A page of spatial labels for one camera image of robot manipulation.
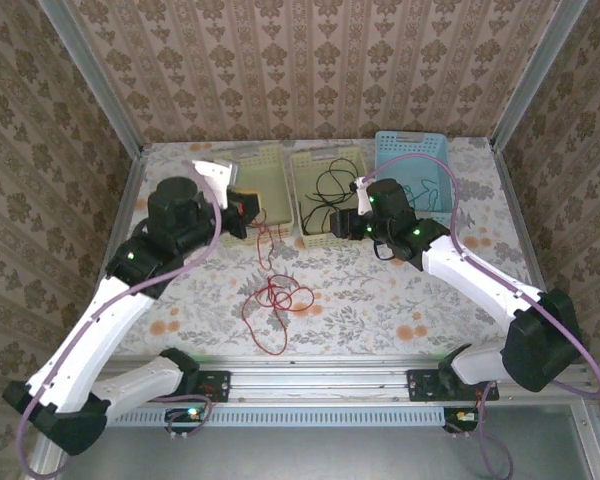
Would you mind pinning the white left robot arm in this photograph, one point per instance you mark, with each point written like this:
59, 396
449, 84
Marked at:
90, 330

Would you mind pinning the aluminium front rail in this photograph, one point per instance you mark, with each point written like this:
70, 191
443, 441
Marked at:
320, 380

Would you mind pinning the aluminium table side rail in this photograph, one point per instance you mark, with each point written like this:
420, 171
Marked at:
130, 200
517, 210

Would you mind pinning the light blue perforated basket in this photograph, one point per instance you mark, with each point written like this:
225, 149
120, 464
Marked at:
420, 150

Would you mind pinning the pale yellow perforated basket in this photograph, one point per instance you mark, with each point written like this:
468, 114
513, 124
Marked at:
260, 175
310, 165

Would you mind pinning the small circuit board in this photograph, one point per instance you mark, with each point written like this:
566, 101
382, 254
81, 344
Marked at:
462, 417
187, 415

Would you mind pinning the aluminium frame post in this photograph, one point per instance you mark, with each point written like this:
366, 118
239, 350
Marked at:
535, 75
95, 85

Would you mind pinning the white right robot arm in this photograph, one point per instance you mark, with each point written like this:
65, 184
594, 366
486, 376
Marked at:
475, 285

